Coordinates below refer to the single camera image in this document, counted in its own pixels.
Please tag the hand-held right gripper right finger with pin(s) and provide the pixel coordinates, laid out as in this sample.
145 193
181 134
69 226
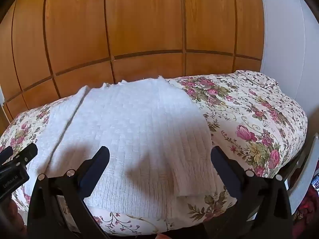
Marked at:
224 166

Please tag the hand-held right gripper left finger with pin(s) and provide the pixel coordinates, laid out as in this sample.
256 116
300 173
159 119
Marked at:
96 165

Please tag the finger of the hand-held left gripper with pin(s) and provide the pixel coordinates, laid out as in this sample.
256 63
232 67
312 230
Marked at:
26 154

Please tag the white knitted garment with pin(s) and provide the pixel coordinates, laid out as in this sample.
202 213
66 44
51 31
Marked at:
139 129

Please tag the floral bedspread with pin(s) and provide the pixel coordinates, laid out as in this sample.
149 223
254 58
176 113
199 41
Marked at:
254 114

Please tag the white board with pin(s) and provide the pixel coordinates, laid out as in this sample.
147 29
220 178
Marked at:
305 174

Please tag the red cloth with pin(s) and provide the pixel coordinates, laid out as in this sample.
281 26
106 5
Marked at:
310 201

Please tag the wooden wardrobe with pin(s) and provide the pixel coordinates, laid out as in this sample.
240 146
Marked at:
139 25

